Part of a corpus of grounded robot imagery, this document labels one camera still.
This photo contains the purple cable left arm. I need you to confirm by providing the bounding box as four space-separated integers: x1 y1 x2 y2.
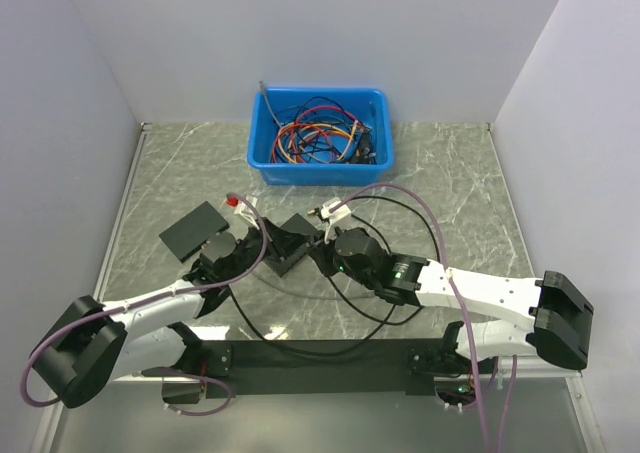
19 195 267 419

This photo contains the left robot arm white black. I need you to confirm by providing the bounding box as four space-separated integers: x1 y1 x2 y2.
25 228 270 408

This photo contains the blue plastic bin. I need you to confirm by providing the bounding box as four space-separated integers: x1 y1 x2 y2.
247 87 395 186

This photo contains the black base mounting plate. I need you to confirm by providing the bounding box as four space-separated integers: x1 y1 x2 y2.
172 338 471 396

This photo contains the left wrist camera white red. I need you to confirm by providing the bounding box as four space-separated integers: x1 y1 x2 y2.
226 193 259 229

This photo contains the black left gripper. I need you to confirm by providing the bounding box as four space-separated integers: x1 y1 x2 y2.
222 215 310 283

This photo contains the black cable with plug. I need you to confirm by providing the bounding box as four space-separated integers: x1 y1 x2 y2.
227 205 401 358

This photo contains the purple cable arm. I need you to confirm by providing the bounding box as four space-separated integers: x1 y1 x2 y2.
19 195 267 419
327 182 519 453

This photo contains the black cable teal plug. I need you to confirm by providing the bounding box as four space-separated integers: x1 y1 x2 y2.
325 215 431 327

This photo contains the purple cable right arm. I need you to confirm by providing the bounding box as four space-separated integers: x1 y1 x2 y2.
327 182 519 453

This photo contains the tangled coloured cables bundle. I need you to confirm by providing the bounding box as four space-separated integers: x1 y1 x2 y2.
269 96 379 167

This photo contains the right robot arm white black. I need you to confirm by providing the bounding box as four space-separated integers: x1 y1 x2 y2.
309 228 594 372

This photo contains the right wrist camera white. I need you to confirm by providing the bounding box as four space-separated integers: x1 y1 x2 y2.
320 197 351 244

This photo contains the black network switch box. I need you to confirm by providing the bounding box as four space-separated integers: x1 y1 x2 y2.
159 201 229 263

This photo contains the grey cable in bin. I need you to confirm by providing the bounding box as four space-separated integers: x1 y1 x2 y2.
257 81 284 129

